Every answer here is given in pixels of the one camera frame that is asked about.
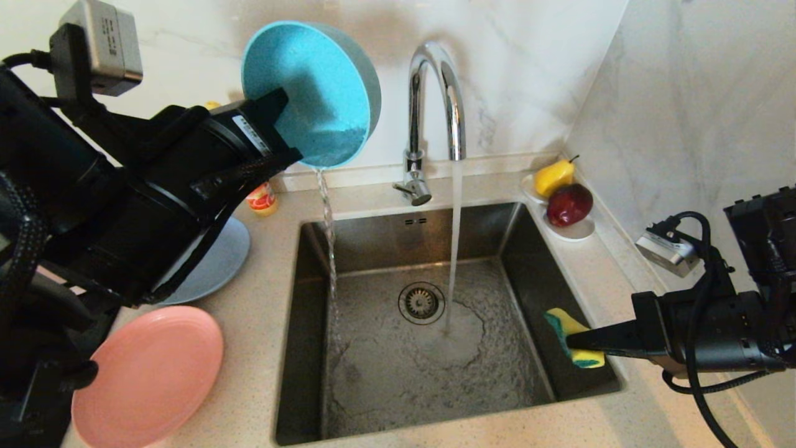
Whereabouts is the small white fruit dish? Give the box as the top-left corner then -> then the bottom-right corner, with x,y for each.
521,173 -> 596,242

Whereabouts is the teal bowl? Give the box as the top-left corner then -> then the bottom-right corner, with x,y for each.
241,21 -> 382,169

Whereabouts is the yellow green sponge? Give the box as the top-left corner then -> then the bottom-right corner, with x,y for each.
544,307 -> 606,369

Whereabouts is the thin poured water trickle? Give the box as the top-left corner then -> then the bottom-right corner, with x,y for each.
316,167 -> 340,324

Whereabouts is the black right camera cable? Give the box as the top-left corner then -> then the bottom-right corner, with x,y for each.
660,211 -> 772,448

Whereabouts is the chrome gooseneck faucet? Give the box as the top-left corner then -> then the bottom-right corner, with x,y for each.
393,41 -> 467,207

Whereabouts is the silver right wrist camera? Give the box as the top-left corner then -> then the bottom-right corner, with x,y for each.
636,225 -> 701,278

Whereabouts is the dark red apple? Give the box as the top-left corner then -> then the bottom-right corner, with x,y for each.
546,183 -> 594,227

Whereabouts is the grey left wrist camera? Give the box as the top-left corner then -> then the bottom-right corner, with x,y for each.
59,0 -> 144,97

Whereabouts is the running water stream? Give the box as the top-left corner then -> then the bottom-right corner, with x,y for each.
444,159 -> 465,335

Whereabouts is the orange white dish soap bottle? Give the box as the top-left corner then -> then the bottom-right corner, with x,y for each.
204,101 -> 279,217

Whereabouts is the blue grey plate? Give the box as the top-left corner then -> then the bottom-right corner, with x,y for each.
155,217 -> 252,306

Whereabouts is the round metal drain strainer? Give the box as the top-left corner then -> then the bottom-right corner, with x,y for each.
398,281 -> 446,325

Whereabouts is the pink plate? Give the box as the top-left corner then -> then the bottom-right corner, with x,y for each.
71,306 -> 224,448

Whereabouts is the yellow pear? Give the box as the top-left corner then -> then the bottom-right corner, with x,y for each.
534,156 -> 579,198

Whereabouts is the stainless steel sink basin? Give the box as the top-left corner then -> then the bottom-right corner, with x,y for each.
276,200 -> 626,446

